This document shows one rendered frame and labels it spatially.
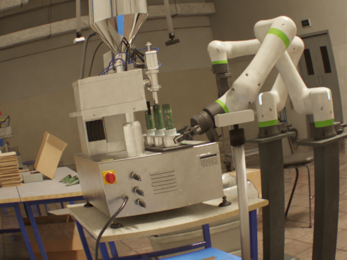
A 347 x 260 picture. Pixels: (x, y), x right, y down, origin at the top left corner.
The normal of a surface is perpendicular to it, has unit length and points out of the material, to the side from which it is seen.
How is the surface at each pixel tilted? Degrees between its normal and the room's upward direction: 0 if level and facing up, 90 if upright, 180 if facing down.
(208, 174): 90
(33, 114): 90
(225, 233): 96
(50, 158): 90
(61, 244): 65
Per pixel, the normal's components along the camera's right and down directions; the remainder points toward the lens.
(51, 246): 0.26, -0.44
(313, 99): -0.86, 0.12
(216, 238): 0.25, 0.11
